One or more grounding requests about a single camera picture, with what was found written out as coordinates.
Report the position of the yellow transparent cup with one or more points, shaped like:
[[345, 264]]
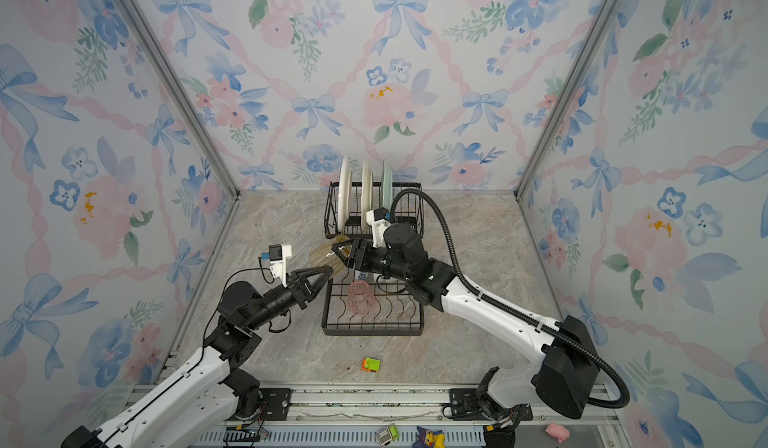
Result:
[[324, 255]]

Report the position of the cream plate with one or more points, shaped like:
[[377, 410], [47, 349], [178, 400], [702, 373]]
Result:
[[366, 195]]

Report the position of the small colourful toy cube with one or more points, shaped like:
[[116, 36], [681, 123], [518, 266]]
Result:
[[371, 365]]

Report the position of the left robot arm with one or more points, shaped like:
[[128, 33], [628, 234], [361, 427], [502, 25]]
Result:
[[210, 387]]

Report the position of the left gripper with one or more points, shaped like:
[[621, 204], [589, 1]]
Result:
[[296, 292]]

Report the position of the black wire dish rack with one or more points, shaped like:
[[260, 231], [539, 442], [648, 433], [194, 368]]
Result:
[[399, 313]]

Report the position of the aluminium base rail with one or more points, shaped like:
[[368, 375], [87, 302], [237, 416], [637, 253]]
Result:
[[348, 415]]

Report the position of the purple yellow toy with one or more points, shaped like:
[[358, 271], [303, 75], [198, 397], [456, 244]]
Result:
[[427, 438]]

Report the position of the green white small box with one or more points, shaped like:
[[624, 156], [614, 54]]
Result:
[[387, 435]]

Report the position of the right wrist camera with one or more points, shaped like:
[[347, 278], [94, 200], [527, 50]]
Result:
[[378, 220]]

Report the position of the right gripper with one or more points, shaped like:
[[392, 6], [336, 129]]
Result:
[[360, 249]]

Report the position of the pink toy pig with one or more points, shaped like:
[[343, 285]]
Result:
[[559, 432]]

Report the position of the green plate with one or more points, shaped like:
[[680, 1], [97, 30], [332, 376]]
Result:
[[386, 187]]

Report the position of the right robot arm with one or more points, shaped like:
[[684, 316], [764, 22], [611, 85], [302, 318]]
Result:
[[559, 374]]

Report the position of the white plate with blue rim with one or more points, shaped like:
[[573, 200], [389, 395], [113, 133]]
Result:
[[344, 190]]

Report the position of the pink transparent cup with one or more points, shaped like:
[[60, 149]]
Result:
[[361, 300]]

